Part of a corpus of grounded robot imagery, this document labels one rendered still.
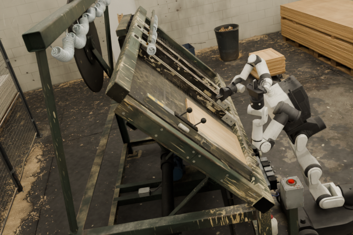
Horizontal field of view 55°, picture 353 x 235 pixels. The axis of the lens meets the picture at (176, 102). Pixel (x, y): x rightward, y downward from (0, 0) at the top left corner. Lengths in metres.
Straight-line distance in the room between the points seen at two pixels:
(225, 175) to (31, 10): 6.20
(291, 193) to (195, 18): 5.96
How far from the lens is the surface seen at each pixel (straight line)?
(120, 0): 6.14
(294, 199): 2.43
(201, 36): 7.97
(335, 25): 6.18
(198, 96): 2.93
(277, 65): 5.94
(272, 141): 2.39
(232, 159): 2.43
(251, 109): 2.25
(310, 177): 2.99
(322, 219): 3.27
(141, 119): 1.94
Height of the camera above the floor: 2.50
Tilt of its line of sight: 26 degrees down
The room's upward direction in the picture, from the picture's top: 11 degrees counter-clockwise
